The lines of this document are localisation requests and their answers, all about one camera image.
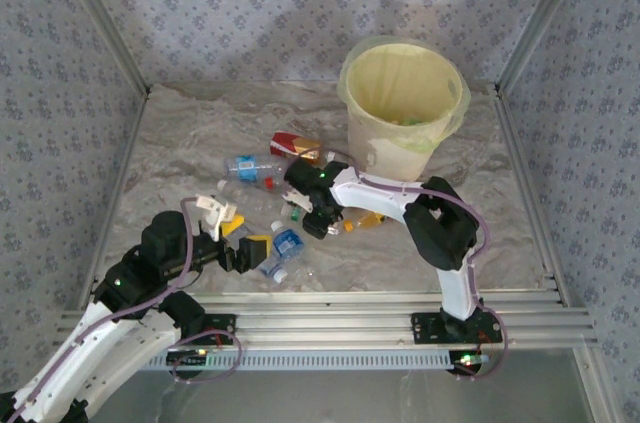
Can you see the white dotted label bottle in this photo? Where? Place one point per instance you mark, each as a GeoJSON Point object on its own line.
{"type": "Point", "coordinates": [296, 214]}

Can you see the dark blue label bottle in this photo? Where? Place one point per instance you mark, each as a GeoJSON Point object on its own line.
{"type": "Point", "coordinates": [289, 243]}

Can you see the orange juice bottle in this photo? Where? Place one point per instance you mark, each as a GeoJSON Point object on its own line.
{"type": "Point", "coordinates": [369, 221]}

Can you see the clear bottle red label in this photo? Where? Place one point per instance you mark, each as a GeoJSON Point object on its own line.
{"type": "Point", "coordinates": [270, 183]}

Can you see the clear bottle light blue label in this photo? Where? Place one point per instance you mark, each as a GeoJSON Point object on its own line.
{"type": "Point", "coordinates": [246, 168]}

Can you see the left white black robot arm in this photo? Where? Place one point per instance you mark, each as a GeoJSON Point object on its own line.
{"type": "Point", "coordinates": [75, 348]}

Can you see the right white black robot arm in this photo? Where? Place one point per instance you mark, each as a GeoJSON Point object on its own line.
{"type": "Point", "coordinates": [380, 193]}

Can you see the cream plastic bin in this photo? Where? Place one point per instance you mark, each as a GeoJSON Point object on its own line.
{"type": "Point", "coordinates": [385, 153]}

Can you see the yellow-green plastic bin liner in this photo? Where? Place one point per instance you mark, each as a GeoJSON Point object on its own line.
{"type": "Point", "coordinates": [400, 88]}

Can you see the black controller board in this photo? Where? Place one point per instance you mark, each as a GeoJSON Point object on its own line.
{"type": "Point", "coordinates": [182, 358]}
{"type": "Point", "coordinates": [457, 360]}

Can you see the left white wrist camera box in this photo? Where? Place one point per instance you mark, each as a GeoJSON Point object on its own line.
{"type": "Point", "coordinates": [215, 213]}

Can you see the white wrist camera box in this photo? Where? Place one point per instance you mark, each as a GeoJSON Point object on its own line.
{"type": "Point", "coordinates": [215, 213]}
{"type": "Point", "coordinates": [300, 199]}

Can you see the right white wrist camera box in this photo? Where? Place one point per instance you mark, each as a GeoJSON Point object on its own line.
{"type": "Point", "coordinates": [300, 199]}

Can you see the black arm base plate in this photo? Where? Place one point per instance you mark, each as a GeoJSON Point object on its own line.
{"type": "Point", "coordinates": [425, 325]}
{"type": "Point", "coordinates": [222, 325]}

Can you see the wide aluminium mounting rail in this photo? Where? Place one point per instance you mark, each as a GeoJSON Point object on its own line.
{"type": "Point", "coordinates": [325, 318]}

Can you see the aluminium side rail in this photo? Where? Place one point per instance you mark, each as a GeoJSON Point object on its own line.
{"type": "Point", "coordinates": [510, 123]}
{"type": "Point", "coordinates": [125, 163]}

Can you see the aluminium corner post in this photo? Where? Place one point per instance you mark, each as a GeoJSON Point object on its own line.
{"type": "Point", "coordinates": [541, 18]}
{"type": "Point", "coordinates": [105, 18]}

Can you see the aluminium frame leg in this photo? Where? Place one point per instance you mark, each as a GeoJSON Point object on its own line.
{"type": "Point", "coordinates": [597, 388]}

